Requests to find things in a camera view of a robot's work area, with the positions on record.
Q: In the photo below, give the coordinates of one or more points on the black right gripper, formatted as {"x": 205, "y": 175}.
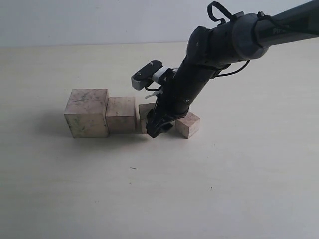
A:
{"x": 178, "y": 94}

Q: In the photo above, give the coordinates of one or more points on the smallest wooden cube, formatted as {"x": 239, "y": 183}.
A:
{"x": 188, "y": 125}

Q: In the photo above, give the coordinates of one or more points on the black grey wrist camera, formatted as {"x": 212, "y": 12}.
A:
{"x": 151, "y": 72}

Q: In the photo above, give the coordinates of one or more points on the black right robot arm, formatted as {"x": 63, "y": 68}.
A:
{"x": 238, "y": 37}

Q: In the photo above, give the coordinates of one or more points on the third largest wooden cube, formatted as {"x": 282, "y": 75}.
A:
{"x": 143, "y": 110}

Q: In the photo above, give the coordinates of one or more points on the second largest wooden cube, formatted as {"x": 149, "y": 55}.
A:
{"x": 121, "y": 115}

